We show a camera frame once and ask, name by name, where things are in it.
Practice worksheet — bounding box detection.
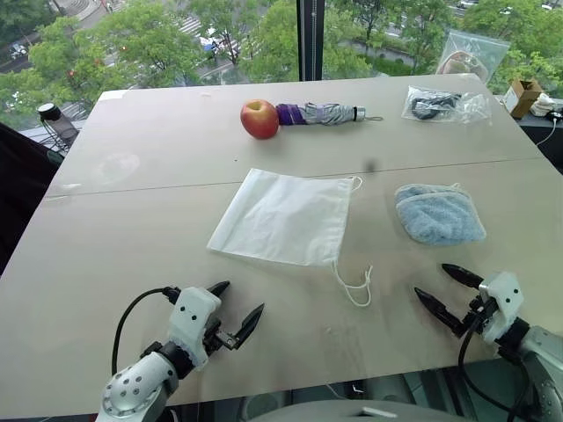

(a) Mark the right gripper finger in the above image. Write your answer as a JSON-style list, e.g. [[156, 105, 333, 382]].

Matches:
[[413, 287, 466, 339], [441, 263, 486, 287]]

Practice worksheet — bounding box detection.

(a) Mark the folded purple grey umbrella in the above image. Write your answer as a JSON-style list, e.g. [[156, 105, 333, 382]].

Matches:
[[275, 101, 384, 127]]

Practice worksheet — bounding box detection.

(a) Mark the small cardboard box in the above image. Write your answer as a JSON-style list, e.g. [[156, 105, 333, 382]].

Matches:
[[501, 77, 545, 120]]

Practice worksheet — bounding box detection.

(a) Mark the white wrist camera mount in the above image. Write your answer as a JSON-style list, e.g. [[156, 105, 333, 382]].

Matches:
[[478, 271, 525, 345], [168, 286, 222, 368]]

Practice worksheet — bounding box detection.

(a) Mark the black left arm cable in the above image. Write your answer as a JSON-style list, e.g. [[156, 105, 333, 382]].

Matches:
[[111, 286, 182, 375]]

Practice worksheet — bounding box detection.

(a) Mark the dark black chair back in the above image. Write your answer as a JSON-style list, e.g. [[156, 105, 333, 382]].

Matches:
[[0, 121, 62, 277]]

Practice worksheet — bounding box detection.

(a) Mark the black window frame post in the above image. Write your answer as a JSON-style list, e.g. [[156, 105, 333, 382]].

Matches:
[[295, 0, 327, 83]]

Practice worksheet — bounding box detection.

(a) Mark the red apple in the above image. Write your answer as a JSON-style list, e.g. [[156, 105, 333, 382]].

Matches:
[[239, 98, 282, 141]]

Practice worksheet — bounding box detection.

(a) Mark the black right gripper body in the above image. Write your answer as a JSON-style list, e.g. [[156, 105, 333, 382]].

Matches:
[[460, 295, 499, 331]]

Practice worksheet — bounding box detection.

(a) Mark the light blue folded towel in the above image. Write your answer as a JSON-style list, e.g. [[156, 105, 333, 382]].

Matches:
[[393, 182, 487, 246]]

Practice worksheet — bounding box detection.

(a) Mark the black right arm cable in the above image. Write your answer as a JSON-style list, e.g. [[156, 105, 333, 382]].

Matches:
[[457, 307, 531, 422]]

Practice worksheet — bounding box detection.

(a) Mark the thin white cable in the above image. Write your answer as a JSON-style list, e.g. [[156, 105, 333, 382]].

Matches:
[[535, 111, 563, 147]]

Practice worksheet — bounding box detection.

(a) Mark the clear water bottle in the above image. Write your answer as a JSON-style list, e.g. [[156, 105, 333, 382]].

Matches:
[[36, 101, 84, 154]]

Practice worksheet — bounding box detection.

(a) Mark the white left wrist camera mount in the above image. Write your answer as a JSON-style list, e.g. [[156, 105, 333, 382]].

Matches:
[[168, 286, 222, 368]]

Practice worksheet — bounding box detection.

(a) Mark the clear zip bag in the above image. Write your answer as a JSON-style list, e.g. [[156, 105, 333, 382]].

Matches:
[[435, 29, 512, 85]]

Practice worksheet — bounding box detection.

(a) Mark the clear bag with black item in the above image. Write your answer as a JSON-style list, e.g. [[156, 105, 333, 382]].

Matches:
[[400, 84, 492, 126]]

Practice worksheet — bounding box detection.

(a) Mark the white crumpled cloth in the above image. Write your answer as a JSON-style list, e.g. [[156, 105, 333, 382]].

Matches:
[[529, 92, 559, 118]]

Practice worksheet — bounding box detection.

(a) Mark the white drawstring bag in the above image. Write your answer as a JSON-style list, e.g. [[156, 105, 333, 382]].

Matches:
[[206, 168, 375, 308]]

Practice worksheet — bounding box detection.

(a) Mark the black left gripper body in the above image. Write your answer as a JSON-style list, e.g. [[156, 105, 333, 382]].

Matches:
[[201, 302, 243, 355]]

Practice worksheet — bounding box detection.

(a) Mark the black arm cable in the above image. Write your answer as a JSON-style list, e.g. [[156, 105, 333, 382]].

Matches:
[[457, 307, 531, 422], [111, 286, 182, 375]]

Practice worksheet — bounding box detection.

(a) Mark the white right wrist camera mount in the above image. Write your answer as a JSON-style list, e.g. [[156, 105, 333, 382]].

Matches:
[[478, 271, 525, 345]]

